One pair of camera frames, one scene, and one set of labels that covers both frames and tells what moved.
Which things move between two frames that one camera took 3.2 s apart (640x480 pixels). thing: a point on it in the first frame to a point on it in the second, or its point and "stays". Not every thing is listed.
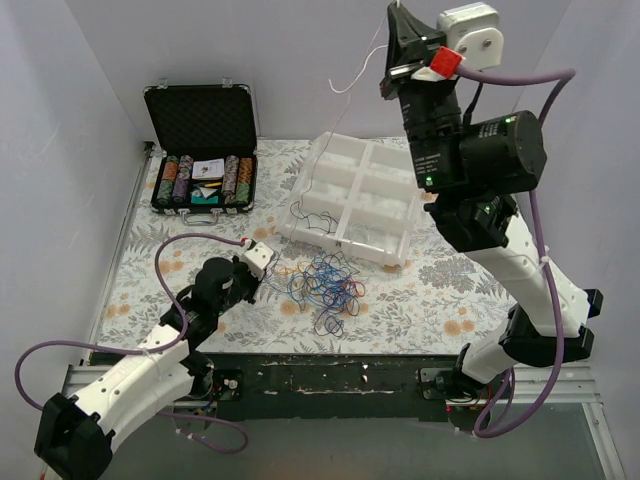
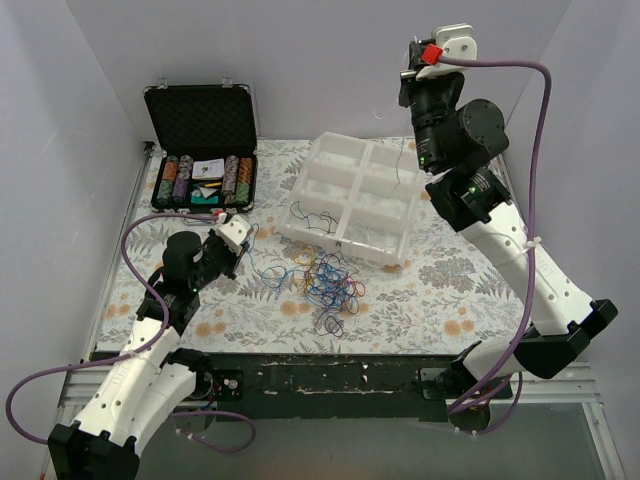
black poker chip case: (208, 159) stays
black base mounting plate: (329, 387) stays
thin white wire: (354, 85) to (377, 117)
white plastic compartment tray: (359, 195) stays
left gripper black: (249, 285) to (228, 260)
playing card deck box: (211, 169) stays
